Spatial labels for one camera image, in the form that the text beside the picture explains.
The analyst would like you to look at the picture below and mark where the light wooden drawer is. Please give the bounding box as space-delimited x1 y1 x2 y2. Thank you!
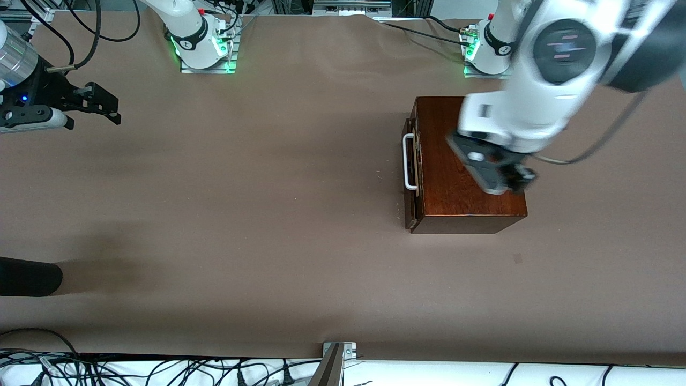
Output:
402 98 425 232

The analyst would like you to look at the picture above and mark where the white drawer handle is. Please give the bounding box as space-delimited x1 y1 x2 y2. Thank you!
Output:
402 133 420 191

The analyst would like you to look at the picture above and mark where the dark wooden cabinet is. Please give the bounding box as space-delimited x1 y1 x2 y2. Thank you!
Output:
410 96 528 235

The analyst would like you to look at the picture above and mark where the brown table mat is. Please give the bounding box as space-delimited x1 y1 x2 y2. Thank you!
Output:
0 10 686 368

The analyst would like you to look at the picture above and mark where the black ribbed cylinder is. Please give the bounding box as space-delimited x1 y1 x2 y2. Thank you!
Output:
0 257 64 297

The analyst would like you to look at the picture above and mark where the grey equipment box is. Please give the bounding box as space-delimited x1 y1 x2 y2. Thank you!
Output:
312 0 393 17

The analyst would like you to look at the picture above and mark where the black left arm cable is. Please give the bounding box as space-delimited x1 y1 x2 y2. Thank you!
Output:
536 91 649 166

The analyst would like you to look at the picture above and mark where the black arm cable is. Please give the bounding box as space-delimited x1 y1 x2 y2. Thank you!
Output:
21 0 141 73
536 91 649 166

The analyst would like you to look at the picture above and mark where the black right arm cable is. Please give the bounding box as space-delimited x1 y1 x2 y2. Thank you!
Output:
21 0 141 73

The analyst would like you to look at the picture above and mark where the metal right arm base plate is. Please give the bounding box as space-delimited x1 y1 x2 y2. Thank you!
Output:
180 24 237 75

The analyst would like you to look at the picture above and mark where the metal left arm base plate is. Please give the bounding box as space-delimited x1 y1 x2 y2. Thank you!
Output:
463 24 512 80

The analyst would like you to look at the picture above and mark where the short curved black cable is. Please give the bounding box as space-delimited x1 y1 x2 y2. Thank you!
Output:
426 15 478 34

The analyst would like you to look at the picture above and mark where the long black table cable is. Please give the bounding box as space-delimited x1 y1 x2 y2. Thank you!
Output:
377 19 472 46

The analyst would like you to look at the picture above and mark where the black cable loop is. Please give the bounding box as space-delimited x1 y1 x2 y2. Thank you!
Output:
0 328 81 357

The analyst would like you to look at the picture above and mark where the small metal bracket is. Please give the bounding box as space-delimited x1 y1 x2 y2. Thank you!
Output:
322 342 357 361

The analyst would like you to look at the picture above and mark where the dark camera pole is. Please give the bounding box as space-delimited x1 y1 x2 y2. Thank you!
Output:
307 343 345 386

